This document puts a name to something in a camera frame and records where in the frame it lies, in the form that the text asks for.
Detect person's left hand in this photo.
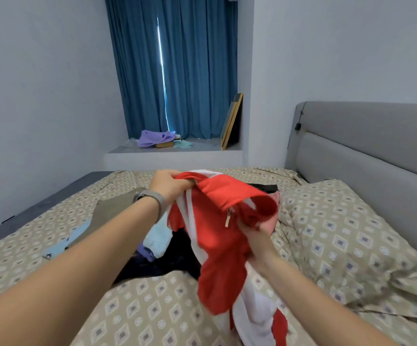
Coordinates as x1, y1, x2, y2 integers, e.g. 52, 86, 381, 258
148, 169, 195, 208

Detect person's right hand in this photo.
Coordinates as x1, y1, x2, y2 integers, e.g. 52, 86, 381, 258
237, 221, 281, 277

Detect pink shirt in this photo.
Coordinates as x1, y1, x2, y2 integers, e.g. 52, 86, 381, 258
257, 201, 282, 236

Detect red and white jacket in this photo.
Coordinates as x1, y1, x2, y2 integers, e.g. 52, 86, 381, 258
167, 169, 290, 346

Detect black garment yellow print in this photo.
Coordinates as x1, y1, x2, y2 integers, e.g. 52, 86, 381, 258
248, 183, 279, 194

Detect olive green trousers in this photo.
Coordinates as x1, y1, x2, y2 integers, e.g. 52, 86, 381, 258
68, 189, 152, 246

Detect purple-blue garment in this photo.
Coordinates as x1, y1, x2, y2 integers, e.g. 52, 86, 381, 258
136, 244, 156, 261

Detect navy velvet garment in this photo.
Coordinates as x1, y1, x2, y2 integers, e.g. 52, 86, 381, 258
113, 228, 204, 285

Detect light blue fleece pajama pants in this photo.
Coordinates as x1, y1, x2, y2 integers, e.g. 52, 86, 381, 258
44, 218, 93, 260

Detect bed with patterned beige sheet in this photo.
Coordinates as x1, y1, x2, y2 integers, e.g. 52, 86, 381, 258
0, 101, 417, 346

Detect person's right forearm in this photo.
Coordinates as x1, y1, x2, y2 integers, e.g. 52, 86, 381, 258
255, 256, 397, 346

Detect person's left forearm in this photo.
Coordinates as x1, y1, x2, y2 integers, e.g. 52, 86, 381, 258
0, 198, 165, 346

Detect grey band wristwatch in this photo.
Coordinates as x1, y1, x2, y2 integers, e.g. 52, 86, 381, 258
132, 189, 169, 222

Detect purple cloth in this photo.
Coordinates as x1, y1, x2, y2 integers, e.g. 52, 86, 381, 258
137, 129, 179, 149

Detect patterned beige pillow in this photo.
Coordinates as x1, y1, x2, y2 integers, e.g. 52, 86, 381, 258
275, 178, 417, 321

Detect leaning wooden picture frames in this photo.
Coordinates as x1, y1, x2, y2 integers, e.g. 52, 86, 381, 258
219, 93, 244, 150

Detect blue curtain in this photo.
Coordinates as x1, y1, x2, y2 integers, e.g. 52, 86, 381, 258
105, 0, 240, 140

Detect grey upholstered headboard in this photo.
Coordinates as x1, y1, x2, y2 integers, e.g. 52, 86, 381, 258
285, 101, 417, 280

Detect black cable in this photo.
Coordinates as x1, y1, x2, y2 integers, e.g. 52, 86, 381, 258
294, 104, 306, 133

